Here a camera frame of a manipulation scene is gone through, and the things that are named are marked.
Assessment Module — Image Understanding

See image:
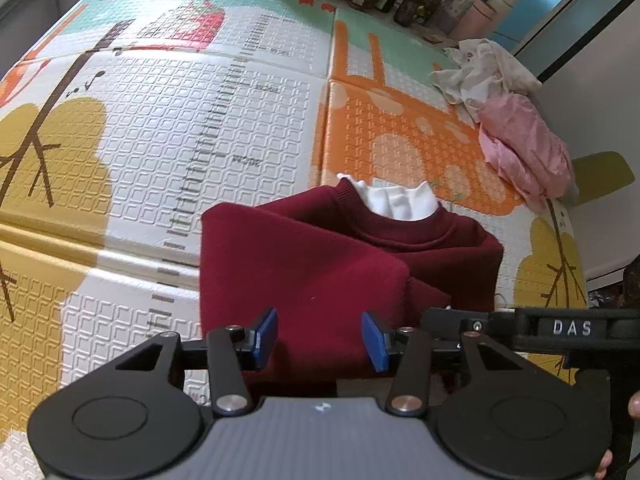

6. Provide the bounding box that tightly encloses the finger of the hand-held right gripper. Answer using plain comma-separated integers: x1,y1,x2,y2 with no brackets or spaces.
422,308,519,352

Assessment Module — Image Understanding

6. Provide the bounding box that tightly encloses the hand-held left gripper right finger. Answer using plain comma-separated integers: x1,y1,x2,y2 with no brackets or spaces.
361,311,532,417

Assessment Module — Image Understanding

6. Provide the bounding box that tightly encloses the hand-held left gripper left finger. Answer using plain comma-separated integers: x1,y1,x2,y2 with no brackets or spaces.
114,307,280,417

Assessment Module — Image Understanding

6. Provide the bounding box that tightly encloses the dark red cat sweater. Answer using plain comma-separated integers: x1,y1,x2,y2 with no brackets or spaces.
198,172,505,396

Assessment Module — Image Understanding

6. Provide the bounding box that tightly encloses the person's right hand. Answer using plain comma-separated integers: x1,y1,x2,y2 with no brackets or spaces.
592,392,640,480

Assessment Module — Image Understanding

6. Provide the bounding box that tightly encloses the pink garment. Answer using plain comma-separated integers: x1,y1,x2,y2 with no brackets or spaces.
477,94,573,213

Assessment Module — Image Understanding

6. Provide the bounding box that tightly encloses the colourful foam play mat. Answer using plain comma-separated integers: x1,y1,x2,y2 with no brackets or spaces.
0,0,590,461

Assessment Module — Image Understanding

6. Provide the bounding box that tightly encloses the white crumpled cloth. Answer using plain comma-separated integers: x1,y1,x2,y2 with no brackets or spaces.
430,37,543,123

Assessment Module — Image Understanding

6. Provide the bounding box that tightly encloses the pink cup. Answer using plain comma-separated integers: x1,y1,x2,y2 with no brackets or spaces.
457,0,496,43

